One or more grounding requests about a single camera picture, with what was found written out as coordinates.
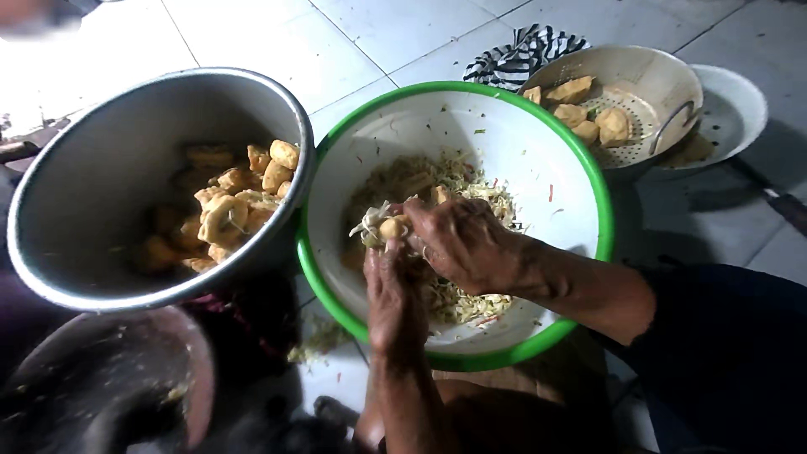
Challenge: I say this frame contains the person's right hand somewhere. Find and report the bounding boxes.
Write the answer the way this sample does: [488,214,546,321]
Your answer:
[390,195,537,296]

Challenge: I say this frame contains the person's left hand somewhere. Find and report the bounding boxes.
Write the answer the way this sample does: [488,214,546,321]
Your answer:
[364,237,432,358]

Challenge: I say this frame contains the small golden tofu piece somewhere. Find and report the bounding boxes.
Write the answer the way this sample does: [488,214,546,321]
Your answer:
[379,215,409,240]

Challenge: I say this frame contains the white shredded vegetable clump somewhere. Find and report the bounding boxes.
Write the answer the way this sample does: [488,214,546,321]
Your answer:
[350,201,395,248]

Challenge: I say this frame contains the person's left forearm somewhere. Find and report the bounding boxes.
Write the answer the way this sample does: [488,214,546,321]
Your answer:
[354,348,461,454]

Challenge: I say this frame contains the person's right forearm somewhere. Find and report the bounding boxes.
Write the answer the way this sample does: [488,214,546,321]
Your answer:
[514,236,807,454]

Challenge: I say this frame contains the heap of shredded vegetable filling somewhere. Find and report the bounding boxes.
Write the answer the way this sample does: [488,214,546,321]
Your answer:
[341,151,525,326]

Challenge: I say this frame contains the scattered vegetable scraps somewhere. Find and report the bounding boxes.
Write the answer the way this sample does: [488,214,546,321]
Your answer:
[287,317,353,367]

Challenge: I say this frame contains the white basin with green rim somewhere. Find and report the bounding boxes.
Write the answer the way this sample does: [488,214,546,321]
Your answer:
[297,81,614,372]

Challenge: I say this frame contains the dark red cloth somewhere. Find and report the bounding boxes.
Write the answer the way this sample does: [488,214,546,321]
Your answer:
[183,274,301,379]

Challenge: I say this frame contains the pile of fried tofu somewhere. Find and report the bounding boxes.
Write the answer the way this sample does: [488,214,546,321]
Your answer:
[140,139,301,274]

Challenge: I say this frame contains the person's legs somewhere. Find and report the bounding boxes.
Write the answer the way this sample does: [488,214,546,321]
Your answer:
[356,378,622,454]

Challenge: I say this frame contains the brown board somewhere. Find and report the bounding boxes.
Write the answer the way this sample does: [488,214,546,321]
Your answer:
[432,328,609,411]

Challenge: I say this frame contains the black and white striped cloth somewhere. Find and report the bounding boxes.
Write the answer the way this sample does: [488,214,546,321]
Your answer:
[463,24,592,92]

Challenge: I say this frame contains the pinkish brown basin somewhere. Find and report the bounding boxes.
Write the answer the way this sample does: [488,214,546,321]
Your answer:
[0,306,216,454]

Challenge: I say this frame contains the large silver metal pot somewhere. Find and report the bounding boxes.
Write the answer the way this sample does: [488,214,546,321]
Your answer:
[7,67,315,314]

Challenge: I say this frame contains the white round bowl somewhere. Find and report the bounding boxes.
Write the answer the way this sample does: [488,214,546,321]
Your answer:
[656,63,769,170]

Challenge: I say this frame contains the metal colander with handles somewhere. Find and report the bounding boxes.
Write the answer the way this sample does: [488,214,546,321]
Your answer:
[518,45,704,170]

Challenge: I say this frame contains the knife with dark handle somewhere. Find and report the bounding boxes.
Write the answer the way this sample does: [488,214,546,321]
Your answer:
[728,156,807,237]

